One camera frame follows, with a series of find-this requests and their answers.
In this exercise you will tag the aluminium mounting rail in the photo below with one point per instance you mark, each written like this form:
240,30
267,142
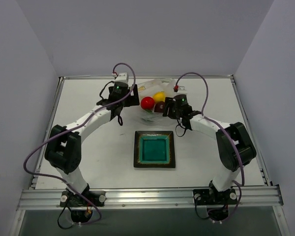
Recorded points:
136,198

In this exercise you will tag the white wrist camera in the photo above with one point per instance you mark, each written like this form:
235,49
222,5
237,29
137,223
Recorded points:
179,90
121,77

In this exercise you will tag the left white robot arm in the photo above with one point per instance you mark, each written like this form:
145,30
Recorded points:
64,150

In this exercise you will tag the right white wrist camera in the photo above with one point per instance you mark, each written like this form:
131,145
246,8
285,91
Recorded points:
179,90

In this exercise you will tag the red fake apple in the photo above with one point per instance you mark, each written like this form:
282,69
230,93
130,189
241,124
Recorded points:
147,103

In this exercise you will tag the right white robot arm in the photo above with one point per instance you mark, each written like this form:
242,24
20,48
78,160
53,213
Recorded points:
235,147

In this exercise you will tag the dark purple fake fruit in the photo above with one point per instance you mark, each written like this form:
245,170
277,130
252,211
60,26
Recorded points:
159,107

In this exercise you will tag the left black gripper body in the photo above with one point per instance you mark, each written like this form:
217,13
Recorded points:
132,97

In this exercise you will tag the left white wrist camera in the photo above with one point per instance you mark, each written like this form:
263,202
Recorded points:
121,77

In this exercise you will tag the yellow fake lemon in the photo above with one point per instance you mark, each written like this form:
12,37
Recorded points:
159,97

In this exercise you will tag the teal square ceramic plate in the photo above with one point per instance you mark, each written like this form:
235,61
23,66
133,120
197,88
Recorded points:
154,149

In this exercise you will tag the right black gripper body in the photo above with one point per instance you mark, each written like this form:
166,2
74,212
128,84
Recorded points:
168,108

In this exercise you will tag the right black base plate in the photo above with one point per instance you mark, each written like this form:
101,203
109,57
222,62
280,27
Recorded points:
209,196

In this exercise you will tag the translucent plastic bag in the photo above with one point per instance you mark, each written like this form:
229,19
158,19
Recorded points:
149,88

